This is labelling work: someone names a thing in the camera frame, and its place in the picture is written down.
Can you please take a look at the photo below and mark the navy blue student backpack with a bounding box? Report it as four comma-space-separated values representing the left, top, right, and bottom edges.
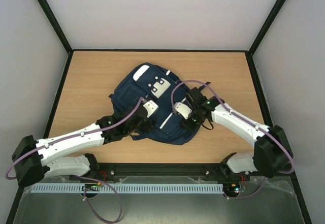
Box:
109, 62, 200, 145

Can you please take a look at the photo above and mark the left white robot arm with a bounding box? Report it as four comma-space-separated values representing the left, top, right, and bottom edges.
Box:
12, 102, 158, 187

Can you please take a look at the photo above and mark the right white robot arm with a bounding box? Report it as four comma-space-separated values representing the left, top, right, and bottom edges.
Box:
174, 87, 293, 179

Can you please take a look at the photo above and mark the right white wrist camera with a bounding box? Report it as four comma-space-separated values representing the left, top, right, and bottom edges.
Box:
174, 102, 192, 119

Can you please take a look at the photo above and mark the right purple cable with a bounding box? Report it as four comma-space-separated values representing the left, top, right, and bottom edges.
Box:
170, 79, 296, 200

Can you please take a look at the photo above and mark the black aluminium frame rail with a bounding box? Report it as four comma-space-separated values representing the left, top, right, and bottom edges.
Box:
96, 162, 295, 177

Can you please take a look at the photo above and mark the light blue slotted cable duct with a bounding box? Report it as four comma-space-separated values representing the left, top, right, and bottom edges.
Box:
30, 183, 223, 194

